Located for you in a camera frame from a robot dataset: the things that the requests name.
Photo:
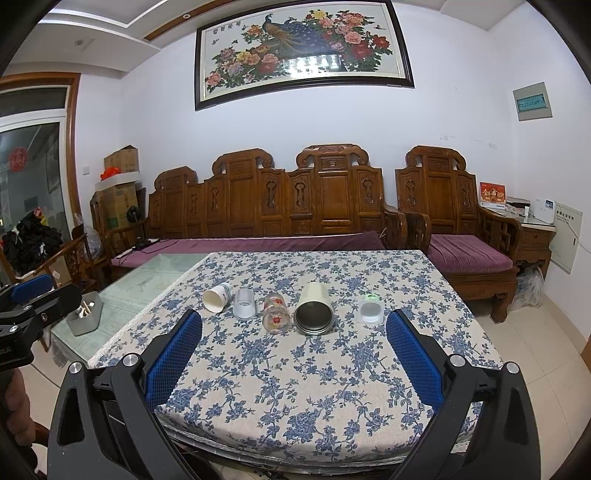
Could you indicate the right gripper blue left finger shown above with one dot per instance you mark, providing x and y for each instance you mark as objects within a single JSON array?
[{"x": 129, "y": 393}]

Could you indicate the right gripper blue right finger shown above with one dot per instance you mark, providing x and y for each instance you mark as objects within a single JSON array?
[{"x": 446, "y": 383}]

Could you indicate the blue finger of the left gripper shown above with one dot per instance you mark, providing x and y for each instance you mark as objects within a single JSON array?
[{"x": 39, "y": 298}]

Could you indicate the clear frosted plastic cup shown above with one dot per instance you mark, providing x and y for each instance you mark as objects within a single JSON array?
[{"x": 244, "y": 306}]

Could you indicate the small clear plastic cup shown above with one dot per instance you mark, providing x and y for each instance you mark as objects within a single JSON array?
[{"x": 371, "y": 310}]

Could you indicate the white paper cup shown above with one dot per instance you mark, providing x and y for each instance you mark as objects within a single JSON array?
[{"x": 216, "y": 298}]

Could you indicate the glass cup with red print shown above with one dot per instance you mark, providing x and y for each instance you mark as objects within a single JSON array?
[{"x": 276, "y": 316}]

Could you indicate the person's hand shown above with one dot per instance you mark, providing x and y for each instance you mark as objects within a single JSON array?
[{"x": 19, "y": 421}]

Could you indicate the grey metal tray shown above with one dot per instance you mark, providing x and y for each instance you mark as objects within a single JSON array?
[{"x": 86, "y": 318}]

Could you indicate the lower cardboard box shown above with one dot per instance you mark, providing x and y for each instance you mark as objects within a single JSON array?
[{"x": 115, "y": 202}]

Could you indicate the cardboard box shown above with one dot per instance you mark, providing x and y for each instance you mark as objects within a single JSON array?
[
  {"x": 125, "y": 160},
  {"x": 115, "y": 202}
]

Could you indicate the purple armchair cushion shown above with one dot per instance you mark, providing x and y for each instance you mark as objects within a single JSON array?
[{"x": 465, "y": 254}]

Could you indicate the cream steel tumbler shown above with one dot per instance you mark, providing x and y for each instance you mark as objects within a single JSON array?
[{"x": 314, "y": 314}]

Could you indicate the blue floral tablecloth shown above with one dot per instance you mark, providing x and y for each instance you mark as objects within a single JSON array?
[{"x": 331, "y": 402}]

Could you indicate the plastic bag on floor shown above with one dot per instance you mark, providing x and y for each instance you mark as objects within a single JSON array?
[{"x": 530, "y": 286}]

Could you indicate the small black fan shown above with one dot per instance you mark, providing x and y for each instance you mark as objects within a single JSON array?
[{"x": 133, "y": 217}]

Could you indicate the purple sofa cushion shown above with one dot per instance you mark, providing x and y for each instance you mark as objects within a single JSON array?
[{"x": 364, "y": 241}]

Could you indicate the top cardboard box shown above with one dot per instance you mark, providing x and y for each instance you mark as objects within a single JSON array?
[{"x": 125, "y": 160}]

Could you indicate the wooden side table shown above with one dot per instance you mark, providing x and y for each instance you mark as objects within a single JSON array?
[{"x": 533, "y": 248}]

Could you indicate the carved wooden armchair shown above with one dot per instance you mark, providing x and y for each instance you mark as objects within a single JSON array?
[{"x": 438, "y": 195}]

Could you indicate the red gift box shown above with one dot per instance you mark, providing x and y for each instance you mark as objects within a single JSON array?
[{"x": 492, "y": 193}]

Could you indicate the white router box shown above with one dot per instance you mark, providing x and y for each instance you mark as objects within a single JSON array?
[{"x": 544, "y": 210}]

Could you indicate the lower white distribution box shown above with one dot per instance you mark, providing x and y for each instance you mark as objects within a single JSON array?
[{"x": 565, "y": 243}]

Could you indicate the carved wooden sofa bench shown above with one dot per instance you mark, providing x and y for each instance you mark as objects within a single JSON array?
[{"x": 333, "y": 191}]

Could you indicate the framed peacock flower painting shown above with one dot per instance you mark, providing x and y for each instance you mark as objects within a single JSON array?
[{"x": 299, "y": 44}]

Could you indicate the wooden door frame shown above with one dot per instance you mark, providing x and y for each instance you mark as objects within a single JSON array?
[{"x": 68, "y": 171}]

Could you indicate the wall electrical panel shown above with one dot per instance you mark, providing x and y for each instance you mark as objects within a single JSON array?
[{"x": 532, "y": 102}]

